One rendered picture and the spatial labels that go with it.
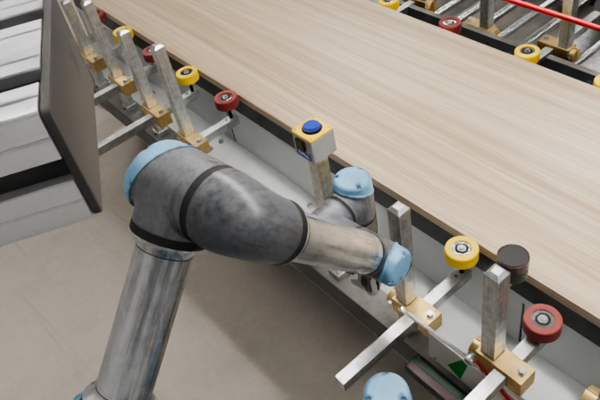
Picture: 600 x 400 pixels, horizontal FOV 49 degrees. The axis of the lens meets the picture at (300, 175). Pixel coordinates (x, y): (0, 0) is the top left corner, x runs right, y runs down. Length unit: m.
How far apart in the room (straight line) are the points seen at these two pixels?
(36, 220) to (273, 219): 0.64
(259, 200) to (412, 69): 1.42
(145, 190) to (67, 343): 2.05
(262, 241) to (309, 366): 1.70
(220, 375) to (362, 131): 1.12
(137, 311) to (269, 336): 1.68
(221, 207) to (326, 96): 1.33
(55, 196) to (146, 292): 0.74
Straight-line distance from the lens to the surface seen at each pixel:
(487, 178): 1.79
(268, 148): 2.27
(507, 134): 1.93
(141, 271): 0.95
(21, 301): 3.20
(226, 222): 0.83
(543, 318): 1.50
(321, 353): 2.55
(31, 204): 0.22
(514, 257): 1.30
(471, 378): 1.60
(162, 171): 0.90
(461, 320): 1.84
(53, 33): 0.25
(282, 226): 0.86
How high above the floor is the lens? 2.13
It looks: 41 degrees down
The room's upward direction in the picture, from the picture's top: 12 degrees counter-clockwise
